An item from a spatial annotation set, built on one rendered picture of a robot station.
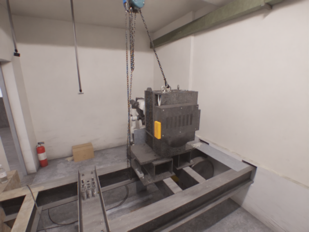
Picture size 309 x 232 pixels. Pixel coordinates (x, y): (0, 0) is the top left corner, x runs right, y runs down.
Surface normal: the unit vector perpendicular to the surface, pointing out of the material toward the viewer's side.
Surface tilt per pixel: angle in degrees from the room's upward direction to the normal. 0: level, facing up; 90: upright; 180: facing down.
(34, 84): 90
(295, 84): 90
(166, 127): 90
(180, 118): 90
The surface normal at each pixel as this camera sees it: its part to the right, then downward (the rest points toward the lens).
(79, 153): 0.51, 0.22
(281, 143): -0.89, 0.11
